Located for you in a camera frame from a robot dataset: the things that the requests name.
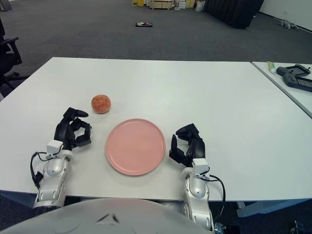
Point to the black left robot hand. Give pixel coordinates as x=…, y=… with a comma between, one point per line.
x=63, y=132

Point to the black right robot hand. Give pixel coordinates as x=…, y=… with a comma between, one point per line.
x=197, y=146

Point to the red apple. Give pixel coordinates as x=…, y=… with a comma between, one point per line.
x=101, y=104

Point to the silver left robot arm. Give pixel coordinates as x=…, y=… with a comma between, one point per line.
x=52, y=168

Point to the pink round plate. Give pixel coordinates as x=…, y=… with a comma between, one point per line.
x=135, y=146

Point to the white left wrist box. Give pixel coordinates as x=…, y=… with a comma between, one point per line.
x=54, y=146

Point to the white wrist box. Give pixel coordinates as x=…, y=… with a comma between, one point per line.
x=54, y=146
x=201, y=167

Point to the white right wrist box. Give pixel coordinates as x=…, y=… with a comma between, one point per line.
x=201, y=167

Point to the black office chair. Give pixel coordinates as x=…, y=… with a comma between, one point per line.
x=7, y=63

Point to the grey robot torso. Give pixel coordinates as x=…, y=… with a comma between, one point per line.
x=109, y=209

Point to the green tube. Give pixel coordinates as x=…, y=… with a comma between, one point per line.
x=271, y=67

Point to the black handheld controller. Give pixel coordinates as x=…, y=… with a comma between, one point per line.
x=282, y=70
x=290, y=79

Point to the small black floor tray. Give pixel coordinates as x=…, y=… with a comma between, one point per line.
x=143, y=24

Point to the black curtain partition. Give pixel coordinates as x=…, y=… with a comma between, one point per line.
x=234, y=12

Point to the white plastic bag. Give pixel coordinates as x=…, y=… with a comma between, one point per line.
x=200, y=6

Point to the stacked cardboard boxes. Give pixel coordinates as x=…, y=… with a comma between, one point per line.
x=184, y=3

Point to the wooden crate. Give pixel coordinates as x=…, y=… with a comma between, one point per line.
x=161, y=4

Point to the yellow box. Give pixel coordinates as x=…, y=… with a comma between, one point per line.
x=137, y=2

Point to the small grey robot dog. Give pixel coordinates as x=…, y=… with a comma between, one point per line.
x=287, y=23

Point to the blue-grey table frame beam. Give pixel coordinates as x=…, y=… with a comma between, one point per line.
x=268, y=207

